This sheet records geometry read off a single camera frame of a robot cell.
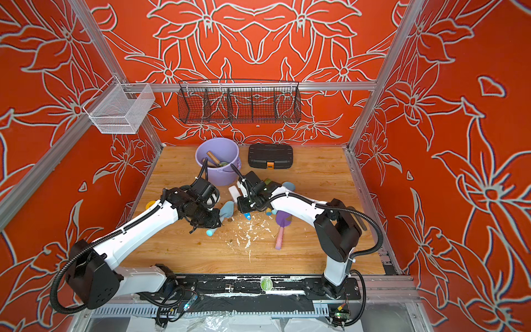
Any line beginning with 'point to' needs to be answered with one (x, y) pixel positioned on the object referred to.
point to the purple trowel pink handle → (283, 219)
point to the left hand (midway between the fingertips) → (220, 222)
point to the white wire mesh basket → (120, 108)
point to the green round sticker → (266, 283)
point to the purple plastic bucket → (222, 158)
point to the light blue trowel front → (226, 210)
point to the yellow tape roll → (149, 204)
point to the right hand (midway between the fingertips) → (239, 203)
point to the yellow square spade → (213, 157)
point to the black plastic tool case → (270, 156)
